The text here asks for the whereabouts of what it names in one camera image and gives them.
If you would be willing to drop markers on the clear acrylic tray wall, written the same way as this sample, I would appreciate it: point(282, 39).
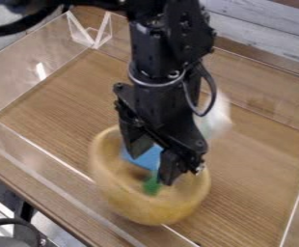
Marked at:
point(59, 142)

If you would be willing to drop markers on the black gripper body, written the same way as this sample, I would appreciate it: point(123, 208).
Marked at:
point(164, 103)

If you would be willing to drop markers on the green Expo marker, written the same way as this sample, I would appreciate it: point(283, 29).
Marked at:
point(212, 125)

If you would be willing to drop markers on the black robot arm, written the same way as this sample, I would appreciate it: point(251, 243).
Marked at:
point(171, 36)

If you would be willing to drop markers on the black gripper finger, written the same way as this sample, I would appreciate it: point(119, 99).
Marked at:
point(136, 138)
point(172, 167)

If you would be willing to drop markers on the blue foam block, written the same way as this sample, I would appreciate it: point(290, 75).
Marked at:
point(148, 160)

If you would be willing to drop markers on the brown wooden bowl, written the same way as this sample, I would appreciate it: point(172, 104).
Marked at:
point(156, 205)

